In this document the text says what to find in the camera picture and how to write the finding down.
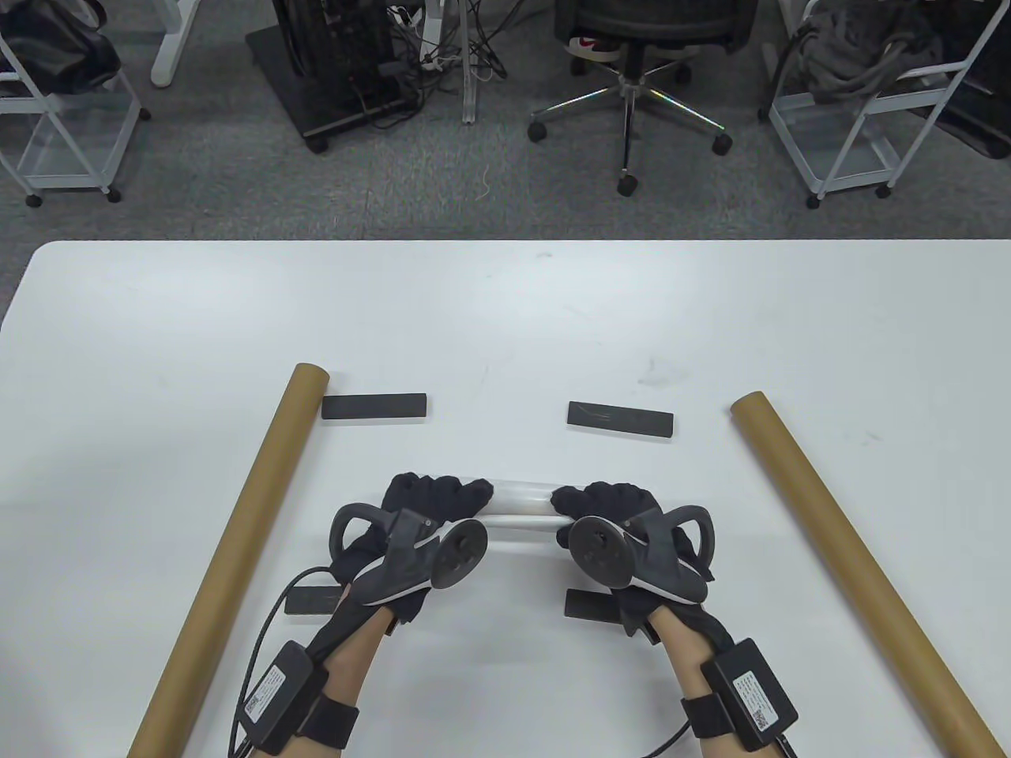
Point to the person's right hand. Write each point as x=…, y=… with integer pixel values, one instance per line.
x=608, y=501

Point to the person's left hand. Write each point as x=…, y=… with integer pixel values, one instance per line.
x=430, y=497

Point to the black bar weight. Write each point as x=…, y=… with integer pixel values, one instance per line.
x=620, y=418
x=588, y=606
x=312, y=600
x=375, y=407

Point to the colourful cartoon grid poster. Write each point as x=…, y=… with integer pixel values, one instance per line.
x=521, y=501

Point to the brown cardboard mailing tube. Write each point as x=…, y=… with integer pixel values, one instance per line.
x=261, y=474
x=829, y=521

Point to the person's right forearm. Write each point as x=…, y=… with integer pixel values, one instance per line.
x=683, y=655

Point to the person's left forearm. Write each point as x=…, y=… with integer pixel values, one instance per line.
x=355, y=659

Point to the black wrist sensor box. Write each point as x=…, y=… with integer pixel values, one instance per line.
x=280, y=699
x=750, y=695

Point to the black office chair chrome base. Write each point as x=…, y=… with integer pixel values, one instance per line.
x=628, y=103

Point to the white desk leg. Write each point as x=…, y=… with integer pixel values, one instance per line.
x=471, y=87
x=170, y=47

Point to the white wheeled cart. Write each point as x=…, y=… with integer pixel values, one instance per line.
x=71, y=150
x=845, y=134

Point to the black wheeled equipment stand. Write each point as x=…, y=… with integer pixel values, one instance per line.
x=332, y=71

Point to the grey crumpled cloth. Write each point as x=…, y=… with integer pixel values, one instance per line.
x=861, y=47

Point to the black bag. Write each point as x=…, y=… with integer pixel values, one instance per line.
x=47, y=47

